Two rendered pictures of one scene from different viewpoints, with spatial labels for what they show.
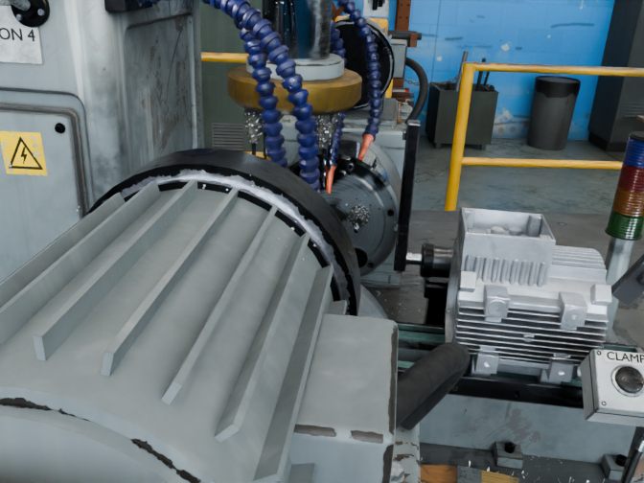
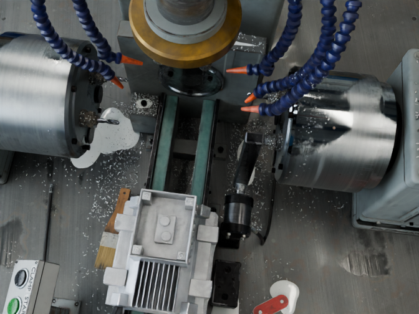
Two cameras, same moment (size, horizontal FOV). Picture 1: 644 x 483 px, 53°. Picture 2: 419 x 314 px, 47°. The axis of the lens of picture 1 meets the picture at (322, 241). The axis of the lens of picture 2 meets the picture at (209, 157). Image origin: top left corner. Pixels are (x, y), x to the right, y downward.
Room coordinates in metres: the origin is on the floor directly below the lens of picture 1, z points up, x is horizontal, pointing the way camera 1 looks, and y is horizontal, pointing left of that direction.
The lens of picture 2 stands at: (0.90, -0.44, 1.98)
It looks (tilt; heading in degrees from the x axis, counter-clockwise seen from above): 70 degrees down; 85
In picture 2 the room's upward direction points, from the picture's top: 6 degrees clockwise
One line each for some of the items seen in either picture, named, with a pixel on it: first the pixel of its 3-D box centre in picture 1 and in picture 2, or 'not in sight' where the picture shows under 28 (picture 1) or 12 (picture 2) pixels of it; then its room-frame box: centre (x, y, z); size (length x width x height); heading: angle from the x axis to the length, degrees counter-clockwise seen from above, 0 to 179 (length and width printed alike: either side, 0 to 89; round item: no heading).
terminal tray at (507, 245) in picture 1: (501, 245); (164, 229); (0.85, -0.26, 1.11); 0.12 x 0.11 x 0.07; 83
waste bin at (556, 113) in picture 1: (551, 112); not in sight; (5.78, -2.01, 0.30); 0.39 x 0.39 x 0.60
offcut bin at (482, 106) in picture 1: (463, 100); not in sight; (5.65, -1.17, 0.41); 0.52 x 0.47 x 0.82; 94
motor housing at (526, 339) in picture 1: (518, 306); (164, 259); (0.84, -0.30, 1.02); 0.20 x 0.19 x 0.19; 83
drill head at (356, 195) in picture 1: (338, 198); (340, 131); (1.20, -0.03, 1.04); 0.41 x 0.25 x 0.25; 174
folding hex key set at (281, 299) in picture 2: not in sight; (270, 306); (1.08, -0.37, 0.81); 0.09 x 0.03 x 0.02; 26
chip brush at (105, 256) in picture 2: (448, 477); (115, 228); (0.71, -0.20, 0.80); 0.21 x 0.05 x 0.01; 79
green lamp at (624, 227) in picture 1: (626, 222); not in sight; (1.12, -0.56, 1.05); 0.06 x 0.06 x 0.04
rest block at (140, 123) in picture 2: not in sight; (146, 113); (0.77, 0.09, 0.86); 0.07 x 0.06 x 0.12; 174
